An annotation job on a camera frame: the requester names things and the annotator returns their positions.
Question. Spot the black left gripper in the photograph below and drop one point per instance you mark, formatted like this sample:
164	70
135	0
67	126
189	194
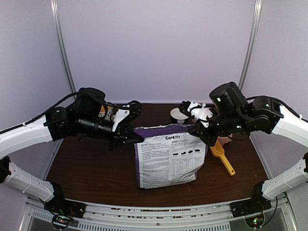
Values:
124	134

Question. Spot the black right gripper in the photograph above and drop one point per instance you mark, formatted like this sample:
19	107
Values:
198	129

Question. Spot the yellow plastic scoop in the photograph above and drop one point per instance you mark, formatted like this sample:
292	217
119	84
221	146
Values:
218	152

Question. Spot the purple pet food bag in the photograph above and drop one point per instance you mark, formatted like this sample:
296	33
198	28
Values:
168	156

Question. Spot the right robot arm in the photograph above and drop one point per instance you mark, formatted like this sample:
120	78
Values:
231	112

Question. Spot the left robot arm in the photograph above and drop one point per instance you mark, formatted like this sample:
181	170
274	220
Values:
85	112

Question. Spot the pink double pet feeder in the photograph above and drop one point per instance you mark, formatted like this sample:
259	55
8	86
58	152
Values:
225	140

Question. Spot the black and white ceramic bowl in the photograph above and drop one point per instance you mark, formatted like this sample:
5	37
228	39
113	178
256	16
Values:
177	117

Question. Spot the white patterned mug yellow inside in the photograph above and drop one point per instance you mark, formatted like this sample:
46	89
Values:
108	114

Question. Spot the left circuit board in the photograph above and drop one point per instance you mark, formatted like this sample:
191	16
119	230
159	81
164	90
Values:
61	221

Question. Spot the circuit board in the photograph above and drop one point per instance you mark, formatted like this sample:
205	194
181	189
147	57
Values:
255	221
61	221

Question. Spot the right circuit board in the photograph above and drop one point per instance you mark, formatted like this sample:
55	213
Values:
255	221

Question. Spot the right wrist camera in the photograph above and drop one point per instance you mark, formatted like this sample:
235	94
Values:
197	111

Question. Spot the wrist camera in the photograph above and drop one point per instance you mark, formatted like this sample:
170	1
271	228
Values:
125	113
197	111

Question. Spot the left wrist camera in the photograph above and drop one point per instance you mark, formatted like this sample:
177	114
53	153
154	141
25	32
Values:
125	113

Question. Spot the front aluminium rail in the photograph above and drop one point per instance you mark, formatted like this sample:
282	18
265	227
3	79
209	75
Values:
211	217

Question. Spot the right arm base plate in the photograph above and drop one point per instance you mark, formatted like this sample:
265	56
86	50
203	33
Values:
249	206

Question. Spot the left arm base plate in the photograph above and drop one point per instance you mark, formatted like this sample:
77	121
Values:
65	207

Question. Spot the right aluminium corner post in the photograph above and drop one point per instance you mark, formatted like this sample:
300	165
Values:
251	42

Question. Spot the aluminium corner post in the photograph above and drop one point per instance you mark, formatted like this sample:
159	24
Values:
251	42
64	58

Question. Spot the left aluminium corner post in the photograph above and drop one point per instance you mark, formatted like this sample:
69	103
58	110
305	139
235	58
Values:
64	58

